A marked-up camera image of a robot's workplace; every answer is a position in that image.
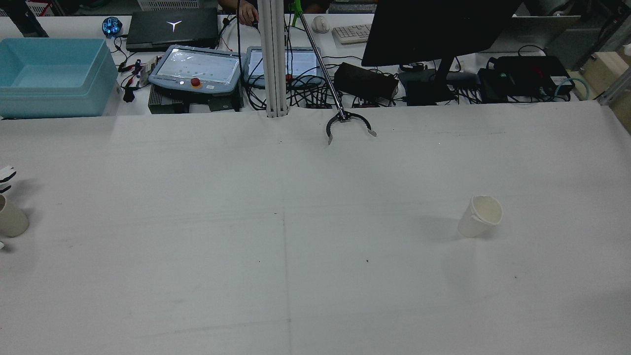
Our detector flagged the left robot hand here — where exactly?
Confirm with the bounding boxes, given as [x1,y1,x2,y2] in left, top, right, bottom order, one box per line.
[0,166,17,249]

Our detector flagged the aluminium profile bar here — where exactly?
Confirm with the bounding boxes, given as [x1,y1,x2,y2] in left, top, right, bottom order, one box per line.
[596,74,631,107]

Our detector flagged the black cables tangle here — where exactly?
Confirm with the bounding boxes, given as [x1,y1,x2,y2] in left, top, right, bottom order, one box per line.
[244,74,346,110]

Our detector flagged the red black clip leads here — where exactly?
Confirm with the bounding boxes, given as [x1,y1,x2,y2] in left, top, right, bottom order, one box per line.
[117,58,148,103]

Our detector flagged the black electronics case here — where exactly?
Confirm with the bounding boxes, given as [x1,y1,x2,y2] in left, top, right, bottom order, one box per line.
[494,55,575,97]

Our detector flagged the beige paper cup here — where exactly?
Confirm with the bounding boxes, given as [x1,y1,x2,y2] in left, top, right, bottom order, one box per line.
[0,194,30,238]

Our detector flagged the white plastic basket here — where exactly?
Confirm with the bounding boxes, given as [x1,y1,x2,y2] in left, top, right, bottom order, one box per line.
[137,0,203,11]

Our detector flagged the white paper cup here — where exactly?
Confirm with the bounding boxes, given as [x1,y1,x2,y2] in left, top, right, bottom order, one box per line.
[457,195,503,239]

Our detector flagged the wooden block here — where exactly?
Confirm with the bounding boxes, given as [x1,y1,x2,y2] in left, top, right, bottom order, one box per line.
[582,45,631,134]

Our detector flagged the operator's bare hand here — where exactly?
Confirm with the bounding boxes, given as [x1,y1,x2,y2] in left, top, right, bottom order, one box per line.
[236,0,259,26]

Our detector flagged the black adapter box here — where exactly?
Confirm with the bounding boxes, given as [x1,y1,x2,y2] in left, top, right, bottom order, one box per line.
[477,68,511,103]

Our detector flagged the teach pendant with red button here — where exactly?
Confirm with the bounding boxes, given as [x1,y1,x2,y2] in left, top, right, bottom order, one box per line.
[148,44,245,96]

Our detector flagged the black monitor with stand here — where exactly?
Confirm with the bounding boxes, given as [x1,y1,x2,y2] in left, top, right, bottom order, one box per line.
[361,0,523,106]

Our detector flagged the teal cable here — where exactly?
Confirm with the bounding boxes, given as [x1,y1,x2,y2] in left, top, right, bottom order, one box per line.
[555,77,591,101]

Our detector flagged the reacher grabber tool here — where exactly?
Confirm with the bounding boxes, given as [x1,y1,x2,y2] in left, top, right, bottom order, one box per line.
[288,0,378,145]

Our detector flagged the light blue plastic bin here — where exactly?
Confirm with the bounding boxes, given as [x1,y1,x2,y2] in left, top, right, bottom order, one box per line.
[0,38,119,119]

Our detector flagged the white keyboard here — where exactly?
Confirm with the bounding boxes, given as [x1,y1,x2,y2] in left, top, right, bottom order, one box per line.
[332,24,373,45]

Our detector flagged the aluminium profile post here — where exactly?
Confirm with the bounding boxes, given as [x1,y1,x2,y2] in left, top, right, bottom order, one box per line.
[257,0,289,118]

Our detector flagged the grey blue teach pendant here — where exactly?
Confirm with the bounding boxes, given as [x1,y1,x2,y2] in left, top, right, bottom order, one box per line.
[245,46,327,89]

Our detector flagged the black laptop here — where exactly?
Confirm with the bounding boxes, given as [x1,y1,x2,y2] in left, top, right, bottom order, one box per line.
[126,8,220,52]

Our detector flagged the black power brick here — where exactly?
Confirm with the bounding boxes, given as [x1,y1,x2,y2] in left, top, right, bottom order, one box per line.
[334,62,399,101]

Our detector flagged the grey flat panel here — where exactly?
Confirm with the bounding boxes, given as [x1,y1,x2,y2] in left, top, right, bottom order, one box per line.
[486,15,582,54]

